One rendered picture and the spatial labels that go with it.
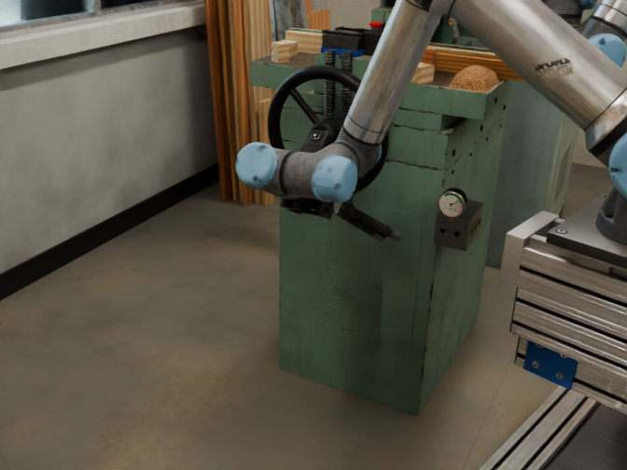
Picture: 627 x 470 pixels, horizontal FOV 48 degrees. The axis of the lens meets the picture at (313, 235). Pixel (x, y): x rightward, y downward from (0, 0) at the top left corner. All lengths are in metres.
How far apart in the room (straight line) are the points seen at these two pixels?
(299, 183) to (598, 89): 0.48
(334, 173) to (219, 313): 1.35
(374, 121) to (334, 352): 0.94
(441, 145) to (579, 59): 0.72
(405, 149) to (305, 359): 0.72
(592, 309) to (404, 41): 0.51
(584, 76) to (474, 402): 1.30
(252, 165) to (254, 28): 1.93
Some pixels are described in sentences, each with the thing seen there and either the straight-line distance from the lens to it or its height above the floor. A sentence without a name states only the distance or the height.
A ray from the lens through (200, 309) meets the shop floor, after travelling 2.43.
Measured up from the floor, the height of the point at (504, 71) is 0.92.
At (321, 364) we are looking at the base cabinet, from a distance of 2.03.
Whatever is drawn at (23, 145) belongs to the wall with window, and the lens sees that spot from 2.58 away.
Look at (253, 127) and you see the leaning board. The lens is 3.12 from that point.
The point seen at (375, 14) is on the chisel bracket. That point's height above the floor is 1.02.
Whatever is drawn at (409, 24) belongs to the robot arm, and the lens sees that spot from 1.14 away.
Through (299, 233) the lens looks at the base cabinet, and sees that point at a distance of 1.86.
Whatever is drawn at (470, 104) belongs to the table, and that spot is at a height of 0.87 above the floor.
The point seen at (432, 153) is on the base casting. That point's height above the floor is 0.75.
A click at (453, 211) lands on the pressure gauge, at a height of 0.65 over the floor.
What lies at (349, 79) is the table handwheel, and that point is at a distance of 1.46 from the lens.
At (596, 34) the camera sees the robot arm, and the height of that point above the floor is 1.06.
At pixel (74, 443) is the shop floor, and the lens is 1.96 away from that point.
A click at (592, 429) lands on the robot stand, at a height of 0.21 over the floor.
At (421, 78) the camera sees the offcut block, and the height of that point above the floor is 0.91.
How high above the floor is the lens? 1.26
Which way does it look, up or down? 25 degrees down
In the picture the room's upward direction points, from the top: 1 degrees clockwise
